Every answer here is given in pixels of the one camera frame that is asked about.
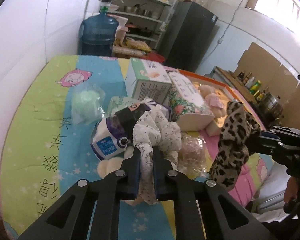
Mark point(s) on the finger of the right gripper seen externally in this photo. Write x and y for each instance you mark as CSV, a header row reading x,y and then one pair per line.
x,y
263,143

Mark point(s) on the white green tissue box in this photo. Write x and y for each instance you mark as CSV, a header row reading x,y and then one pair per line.
x,y
147,79

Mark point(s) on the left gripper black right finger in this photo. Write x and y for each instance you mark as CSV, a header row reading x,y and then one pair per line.
x,y
161,167

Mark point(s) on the brown cardboard sheet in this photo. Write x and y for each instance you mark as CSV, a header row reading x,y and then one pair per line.
x,y
274,76

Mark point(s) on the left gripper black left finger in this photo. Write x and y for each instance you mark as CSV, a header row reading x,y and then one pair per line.
x,y
130,184

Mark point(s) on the orange cardboard tray box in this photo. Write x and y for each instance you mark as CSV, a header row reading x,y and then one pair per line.
x,y
228,93

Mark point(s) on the white blue tissue packet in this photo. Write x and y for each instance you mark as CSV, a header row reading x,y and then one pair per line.
x,y
109,138

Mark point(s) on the blue water jug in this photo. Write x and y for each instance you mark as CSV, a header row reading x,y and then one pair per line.
x,y
98,33

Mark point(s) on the leopard print fabric scrunchie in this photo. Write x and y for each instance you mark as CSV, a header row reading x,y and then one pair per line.
x,y
232,154

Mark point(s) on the cream plush toy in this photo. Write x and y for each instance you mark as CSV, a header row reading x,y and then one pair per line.
x,y
106,167

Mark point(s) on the person's right hand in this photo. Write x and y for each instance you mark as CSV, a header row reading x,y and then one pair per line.
x,y
291,194

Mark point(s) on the floral tissue pack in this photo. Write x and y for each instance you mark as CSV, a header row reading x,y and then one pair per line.
x,y
189,109

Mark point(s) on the green ball in plastic bag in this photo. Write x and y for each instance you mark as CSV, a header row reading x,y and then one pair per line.
x,y
86,104

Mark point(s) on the white floral fabric scrunchie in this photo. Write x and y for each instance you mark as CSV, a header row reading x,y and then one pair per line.
x,y
153,129

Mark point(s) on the clear crinkled plastic bag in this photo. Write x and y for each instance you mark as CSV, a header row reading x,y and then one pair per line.
x,y
193,157

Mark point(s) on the white metal storage shelf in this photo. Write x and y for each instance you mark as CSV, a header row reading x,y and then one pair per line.
x,y
147,19

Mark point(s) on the pink dressed teddy bear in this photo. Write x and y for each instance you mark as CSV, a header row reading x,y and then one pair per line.
x,y
217,107

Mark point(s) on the bottles on side counter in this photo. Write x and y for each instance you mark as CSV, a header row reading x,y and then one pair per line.
x,y
250,83

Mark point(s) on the dark grey refrigerator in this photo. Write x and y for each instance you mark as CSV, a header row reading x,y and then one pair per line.
x,y
187,36

